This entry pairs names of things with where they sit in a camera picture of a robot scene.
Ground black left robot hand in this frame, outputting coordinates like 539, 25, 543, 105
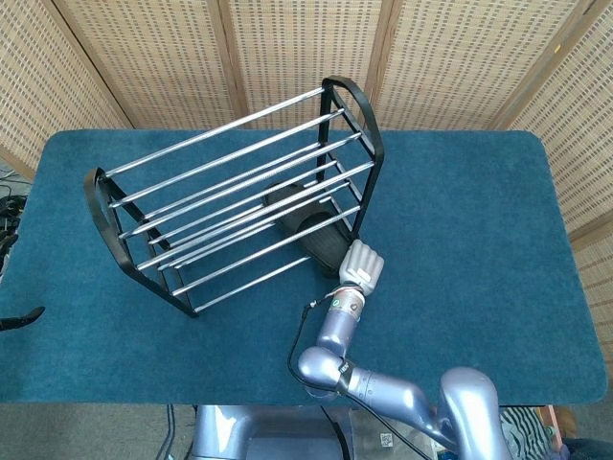
0, 233, 47, 333

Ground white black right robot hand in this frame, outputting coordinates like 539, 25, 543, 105
336, 239, 386, 294

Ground black rubber slipper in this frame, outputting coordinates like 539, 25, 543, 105
261, 180, 358, 280

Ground black chrome shoe rack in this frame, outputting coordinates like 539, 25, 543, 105
83, 75, 387, 318

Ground blue carpet mat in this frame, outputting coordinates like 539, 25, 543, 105
0, 127, 609, 407

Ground grey pouch with QR label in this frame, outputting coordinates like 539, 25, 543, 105
352, 406, 444, 460

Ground lavender robot torso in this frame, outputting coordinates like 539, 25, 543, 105
191, 404, 355, 460

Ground woven bamboo folding screen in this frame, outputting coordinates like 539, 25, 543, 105
0, 0, 613, 336

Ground zebra striped cloth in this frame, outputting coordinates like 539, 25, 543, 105
500, 406, 556, 460

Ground tangled black floor cables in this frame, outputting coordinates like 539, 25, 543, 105
0, 162, 30, 226

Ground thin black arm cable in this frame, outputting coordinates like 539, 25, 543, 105
286, 294, 435, 460

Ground black torso strap cable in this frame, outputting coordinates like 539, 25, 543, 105
320, 405, 355, 460

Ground black hanging floor cable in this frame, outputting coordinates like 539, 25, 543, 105
157, 404, 178, 460

